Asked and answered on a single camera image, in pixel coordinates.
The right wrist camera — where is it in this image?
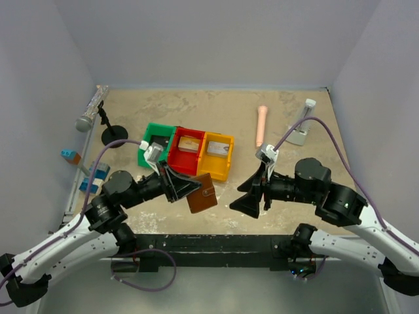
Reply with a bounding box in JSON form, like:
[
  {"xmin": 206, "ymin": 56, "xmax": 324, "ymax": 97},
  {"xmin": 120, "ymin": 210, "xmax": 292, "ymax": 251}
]
[{"xmin": 255, "ymin": 143, "xmax": 278, "ymax": 167}]

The orange card stack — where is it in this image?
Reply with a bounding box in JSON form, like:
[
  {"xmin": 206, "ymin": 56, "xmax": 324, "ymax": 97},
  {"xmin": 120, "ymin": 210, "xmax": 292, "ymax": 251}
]
[{"xmin": 177, "ymin": 136, "xmax": 201, "ymax": 153}]

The red plastic bin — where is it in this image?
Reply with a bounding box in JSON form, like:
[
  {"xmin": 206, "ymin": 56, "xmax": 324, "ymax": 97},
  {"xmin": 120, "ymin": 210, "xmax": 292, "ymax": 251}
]
[{"xmin": 168, "ymin": 126, "xmax": 205, "ymax": 175}]

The black card stack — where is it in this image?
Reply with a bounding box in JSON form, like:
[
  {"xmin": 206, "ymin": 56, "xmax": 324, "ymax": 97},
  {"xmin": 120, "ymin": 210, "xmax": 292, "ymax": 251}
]
[{"xmin": 151, "ymin": 135, "xmax": 170, "ymax": 150}]

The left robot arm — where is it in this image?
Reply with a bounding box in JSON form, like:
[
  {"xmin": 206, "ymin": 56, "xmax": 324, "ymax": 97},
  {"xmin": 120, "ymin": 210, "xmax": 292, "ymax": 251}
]
[{"xmin": 1, "ymin": 162, "xmax": 202, "ymax": 307}]

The blue orange brick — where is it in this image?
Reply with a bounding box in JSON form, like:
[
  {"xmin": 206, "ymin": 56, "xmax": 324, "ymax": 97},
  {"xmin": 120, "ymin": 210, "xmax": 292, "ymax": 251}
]
[{"xmin": 60, "ymin": 149, "xmax": 81, "ymax": 166}]

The silver glitter microphone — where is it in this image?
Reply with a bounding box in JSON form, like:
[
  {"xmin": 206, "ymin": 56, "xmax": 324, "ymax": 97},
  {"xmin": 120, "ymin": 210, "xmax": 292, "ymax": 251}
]
[{"xmin": 75, "ymin": 85, "xmax": 109, "ymax": 133}]

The blue white brick stack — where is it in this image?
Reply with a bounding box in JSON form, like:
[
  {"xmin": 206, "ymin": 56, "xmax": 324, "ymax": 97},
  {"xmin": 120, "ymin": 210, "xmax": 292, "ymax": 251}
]
[{"xmin": 79, "ymin": 162, "xmax": 111, "ymax": 194}]

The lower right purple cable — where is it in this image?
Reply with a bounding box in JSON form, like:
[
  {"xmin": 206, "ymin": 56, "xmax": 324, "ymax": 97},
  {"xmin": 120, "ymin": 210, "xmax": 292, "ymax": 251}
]
[{"xmin": 293, "ymin": 251, "xmax": 330, "ymax": 281}]

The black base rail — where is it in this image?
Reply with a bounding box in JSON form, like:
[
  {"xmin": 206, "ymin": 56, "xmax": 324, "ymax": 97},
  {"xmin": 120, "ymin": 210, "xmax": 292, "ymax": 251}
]
[{"xmin": 98, "ymin": 233, "xmax": 330, "ymax": 273}]

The black microphone stand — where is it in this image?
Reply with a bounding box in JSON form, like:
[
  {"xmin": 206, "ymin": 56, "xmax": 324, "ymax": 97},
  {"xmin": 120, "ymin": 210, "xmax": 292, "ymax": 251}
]
[{"xmin": 98, "ymin": 101, "xmax": 128, "ymax": 146}]

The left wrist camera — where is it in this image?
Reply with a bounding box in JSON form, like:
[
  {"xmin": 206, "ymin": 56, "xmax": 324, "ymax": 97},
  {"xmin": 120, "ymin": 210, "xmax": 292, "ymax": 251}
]
[{"xmin": 143, "ymin": 143, "xmax": 164, "ymax": 166}]

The yellow plastic bin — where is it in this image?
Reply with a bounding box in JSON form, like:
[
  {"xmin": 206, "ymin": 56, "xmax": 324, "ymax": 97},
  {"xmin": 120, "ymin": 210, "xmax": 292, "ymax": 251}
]
[{"xmin": 196, "ymin": 132, "xmax": 234, "ymax": 182}]

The grey toy hammer handle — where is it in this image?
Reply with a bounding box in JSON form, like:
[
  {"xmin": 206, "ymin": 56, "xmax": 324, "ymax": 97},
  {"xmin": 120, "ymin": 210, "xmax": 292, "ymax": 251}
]
[{"xmin": 77, "ymin": 162, "xmax": 90, "ymax": 177}]

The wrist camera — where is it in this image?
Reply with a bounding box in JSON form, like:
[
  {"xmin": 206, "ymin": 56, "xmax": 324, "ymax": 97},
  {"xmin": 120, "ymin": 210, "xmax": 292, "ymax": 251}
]
[
  {"xmin": 255, "ymin": 143, "xmax": 278, "ymax": 167},
  {"xmin": 143, "ymin": 143, "xmax": 164, "ymax": 166}
]

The brown leather card holder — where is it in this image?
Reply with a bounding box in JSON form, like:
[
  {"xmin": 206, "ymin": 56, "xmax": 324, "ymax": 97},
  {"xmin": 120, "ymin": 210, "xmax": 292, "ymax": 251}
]
[{"xmin": 187, "ymin": 173, "xmax": 218, "ymax": 214}]

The pink flashlight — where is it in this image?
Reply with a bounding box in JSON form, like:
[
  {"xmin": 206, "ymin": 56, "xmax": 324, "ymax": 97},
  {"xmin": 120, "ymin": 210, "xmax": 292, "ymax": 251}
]
[{"xmin": 255, "ymin": 105, "xmax": 268, "ymax": 148}]

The green plastic bin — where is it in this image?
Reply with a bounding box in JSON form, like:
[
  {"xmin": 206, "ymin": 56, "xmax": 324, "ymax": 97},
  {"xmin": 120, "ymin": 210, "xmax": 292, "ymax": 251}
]
[{"xmin": 137, "ymin": 122, "xmax": 177, "ymax": 169}]

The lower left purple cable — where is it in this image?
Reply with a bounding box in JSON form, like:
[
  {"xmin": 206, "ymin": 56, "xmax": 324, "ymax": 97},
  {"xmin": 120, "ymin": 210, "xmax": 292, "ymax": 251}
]
[{"xmin": 110, "ymin": 247, "xmax": 177, "ymax": 291}]

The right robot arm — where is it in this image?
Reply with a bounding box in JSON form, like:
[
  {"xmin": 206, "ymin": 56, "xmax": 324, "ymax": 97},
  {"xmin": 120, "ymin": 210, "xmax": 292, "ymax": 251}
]
[{"xmin": 229, "ymin": 158, "xmax": 418, "ymax": 296}]

